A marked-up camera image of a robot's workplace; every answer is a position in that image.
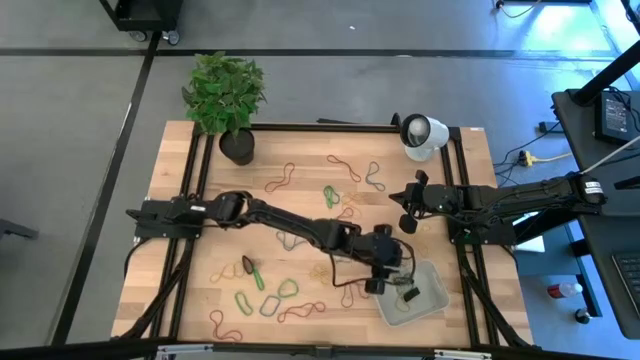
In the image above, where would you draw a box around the white cable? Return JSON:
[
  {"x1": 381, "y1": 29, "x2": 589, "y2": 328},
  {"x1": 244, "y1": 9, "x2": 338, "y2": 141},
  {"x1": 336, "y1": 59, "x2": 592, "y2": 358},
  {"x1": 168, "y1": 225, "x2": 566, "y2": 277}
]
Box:
[{"x1": 579, "y1": 133, "x2": 640, "y2": 176}]

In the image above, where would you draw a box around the silver frame bracket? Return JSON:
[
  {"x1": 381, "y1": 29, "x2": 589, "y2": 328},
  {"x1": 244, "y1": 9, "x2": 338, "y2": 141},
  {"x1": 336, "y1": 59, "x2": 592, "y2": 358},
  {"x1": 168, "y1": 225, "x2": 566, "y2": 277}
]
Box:
[
  {"x1": 433, "y1": 348, "x2": 494, "y2": 360},
  {"x1": 155, "y1": 343, "x2": 201, "y2": 360}
]

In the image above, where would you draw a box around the black keyboard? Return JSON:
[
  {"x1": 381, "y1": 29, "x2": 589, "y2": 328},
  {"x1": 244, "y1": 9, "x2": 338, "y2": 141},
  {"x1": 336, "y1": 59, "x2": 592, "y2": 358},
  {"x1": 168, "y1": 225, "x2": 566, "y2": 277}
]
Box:
[{"x1": 611, "y1": 251, "x2": 640, "y2": 307}]

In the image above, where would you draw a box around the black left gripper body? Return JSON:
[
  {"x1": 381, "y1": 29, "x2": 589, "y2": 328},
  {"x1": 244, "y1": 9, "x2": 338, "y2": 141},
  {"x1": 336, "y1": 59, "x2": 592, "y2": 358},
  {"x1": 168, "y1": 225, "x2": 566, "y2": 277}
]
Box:
[{"x1": 345, "y1": 225, "x2": 404, "y2": 275}]

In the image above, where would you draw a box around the yellow extension cord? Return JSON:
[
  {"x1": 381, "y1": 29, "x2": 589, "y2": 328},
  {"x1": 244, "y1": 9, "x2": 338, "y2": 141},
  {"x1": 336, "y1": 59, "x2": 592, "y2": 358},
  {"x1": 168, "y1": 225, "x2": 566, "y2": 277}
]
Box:
[{"x1": 517, "y1": 149, "x2": 574, "y2": 168}]

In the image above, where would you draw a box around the wide blue rubber band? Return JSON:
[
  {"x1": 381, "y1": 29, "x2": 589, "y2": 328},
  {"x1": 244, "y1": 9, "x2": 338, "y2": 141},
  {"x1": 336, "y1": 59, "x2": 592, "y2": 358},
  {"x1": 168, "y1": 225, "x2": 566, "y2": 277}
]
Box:
[{"x1": 258, "y1": 294, "x2": 283, "y2": 318}]

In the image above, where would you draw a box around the grey chair leg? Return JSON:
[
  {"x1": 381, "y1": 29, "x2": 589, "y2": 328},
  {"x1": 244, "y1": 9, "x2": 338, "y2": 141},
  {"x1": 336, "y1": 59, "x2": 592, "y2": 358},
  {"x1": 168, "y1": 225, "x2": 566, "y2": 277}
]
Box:
[{"x1": 0, "y1": 218, "x2": 40, "y2": 242}]

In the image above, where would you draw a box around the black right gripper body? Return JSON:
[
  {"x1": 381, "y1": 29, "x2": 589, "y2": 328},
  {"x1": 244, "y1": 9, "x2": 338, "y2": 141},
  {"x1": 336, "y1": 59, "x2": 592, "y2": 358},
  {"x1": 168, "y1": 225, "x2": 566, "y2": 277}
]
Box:
[{"x1": 417, "y1": 183, "x2": 462, "y2": 221}]

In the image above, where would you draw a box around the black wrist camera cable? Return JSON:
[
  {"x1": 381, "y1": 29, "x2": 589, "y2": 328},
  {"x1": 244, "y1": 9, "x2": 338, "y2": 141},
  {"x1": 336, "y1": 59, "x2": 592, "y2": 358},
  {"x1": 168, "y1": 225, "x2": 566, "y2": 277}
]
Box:
[{"x1": 327, "y1": 249, "x2": 381, "y2": 291}]

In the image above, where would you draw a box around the green potted plant black pot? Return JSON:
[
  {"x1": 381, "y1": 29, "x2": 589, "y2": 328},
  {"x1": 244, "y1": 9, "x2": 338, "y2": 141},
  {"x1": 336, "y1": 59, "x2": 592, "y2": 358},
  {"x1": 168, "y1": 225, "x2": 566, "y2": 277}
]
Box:
[{"x1": 180, "y1": 50, "x2": 268, "y2": 167}]

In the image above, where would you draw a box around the black wheeled cart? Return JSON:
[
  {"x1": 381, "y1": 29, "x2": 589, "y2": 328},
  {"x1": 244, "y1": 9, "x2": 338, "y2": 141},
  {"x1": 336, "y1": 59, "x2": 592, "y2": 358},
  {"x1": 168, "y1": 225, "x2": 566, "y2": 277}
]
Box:
[{"x1": 98, "y1": 0, "x2": 184, "y2": 46}]

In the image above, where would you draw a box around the black gantry beam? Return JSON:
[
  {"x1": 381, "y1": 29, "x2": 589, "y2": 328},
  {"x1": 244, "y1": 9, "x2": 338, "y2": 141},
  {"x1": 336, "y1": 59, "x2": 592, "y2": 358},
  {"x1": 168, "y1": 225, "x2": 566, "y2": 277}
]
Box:
[{"x1": 0, "y1": 338, "x2": 640, "y2": 360}]

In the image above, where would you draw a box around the black floor cable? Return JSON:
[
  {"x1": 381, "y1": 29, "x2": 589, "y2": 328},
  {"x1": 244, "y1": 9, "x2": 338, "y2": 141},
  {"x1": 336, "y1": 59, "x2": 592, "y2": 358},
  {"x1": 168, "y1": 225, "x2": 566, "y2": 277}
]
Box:
[{"x1": 493, "y1": 121, "x2": 564, "y2": 187}]

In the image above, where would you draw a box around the clear bottle red cap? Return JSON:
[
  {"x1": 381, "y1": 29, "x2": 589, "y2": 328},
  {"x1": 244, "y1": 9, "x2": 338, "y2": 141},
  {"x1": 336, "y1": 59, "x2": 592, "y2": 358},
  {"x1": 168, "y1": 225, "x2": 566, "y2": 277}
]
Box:
[{"x1": 546, "y1": 281, "x2": 584, "y2": 300}]

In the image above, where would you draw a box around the black power supply box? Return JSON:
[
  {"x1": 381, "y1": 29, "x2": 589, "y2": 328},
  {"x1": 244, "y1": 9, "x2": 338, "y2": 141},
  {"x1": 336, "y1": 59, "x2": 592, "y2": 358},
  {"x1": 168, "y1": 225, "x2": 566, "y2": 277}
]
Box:
[{"x1": 593, "y1": 89, "x2": 640, "y2": 147}]

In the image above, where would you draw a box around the white plastic bin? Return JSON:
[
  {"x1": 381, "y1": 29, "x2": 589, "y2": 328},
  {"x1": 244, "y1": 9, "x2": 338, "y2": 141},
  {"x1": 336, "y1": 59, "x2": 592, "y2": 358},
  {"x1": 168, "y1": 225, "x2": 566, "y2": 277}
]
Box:
[{"x1": 372, "y1": 259, "x2": 451, "y2": 329}]

